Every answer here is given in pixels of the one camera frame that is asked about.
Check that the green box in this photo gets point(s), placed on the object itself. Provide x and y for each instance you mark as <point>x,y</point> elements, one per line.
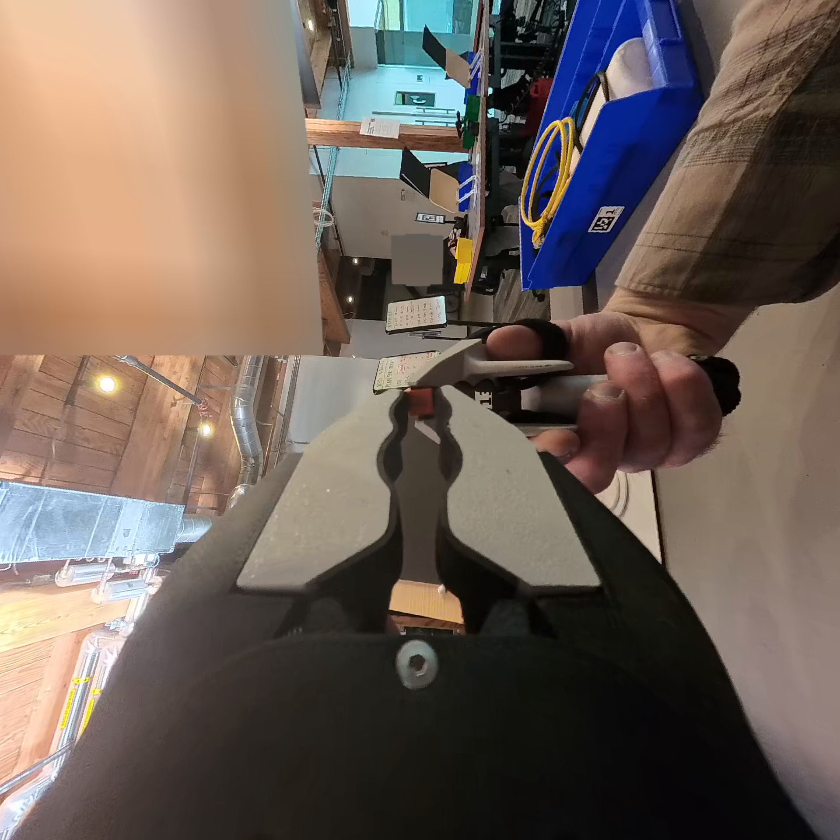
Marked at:
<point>471,121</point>

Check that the black board with tan back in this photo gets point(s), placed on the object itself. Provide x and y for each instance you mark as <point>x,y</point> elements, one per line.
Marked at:
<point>417,174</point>
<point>436,49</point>

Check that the silver ventilation duct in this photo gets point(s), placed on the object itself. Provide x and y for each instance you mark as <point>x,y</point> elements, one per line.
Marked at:
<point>248,420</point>

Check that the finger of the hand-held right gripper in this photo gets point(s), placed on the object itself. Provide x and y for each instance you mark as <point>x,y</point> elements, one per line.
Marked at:
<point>433,431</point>
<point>459,367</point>

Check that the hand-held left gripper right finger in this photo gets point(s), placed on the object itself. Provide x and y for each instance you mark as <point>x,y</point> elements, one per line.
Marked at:
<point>518,518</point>

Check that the white roll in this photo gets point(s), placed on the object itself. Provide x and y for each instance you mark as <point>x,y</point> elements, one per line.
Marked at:
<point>630,65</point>

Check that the blue plastic bin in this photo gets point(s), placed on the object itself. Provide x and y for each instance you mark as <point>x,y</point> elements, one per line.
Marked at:
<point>630,144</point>

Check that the wooden beam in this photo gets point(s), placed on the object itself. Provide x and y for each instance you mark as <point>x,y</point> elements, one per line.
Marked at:
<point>426,136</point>

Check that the rectangular metal duct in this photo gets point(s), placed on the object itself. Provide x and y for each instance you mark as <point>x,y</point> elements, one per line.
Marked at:
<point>79,522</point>

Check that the red can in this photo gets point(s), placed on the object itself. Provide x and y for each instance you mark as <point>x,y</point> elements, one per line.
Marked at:
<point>542,88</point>

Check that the long wooden work table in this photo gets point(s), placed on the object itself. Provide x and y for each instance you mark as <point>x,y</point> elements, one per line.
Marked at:
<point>481,216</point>

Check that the yellow box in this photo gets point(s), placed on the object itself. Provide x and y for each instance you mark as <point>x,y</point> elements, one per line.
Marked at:
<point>463,262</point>

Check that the black wall sign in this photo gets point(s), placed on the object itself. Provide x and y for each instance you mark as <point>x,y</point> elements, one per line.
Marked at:
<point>415,98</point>

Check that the white board with writing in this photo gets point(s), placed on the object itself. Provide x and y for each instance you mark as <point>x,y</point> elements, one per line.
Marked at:
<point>417,315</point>
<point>394,374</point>

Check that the white paper sheet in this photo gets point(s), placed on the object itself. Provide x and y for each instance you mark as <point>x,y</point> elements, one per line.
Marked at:
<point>379,127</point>

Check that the person's right hand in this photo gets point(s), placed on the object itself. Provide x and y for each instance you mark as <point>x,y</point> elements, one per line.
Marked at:
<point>656,420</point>

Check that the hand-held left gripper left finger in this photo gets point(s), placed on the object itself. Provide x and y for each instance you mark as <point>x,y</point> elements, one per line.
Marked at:
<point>321,512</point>

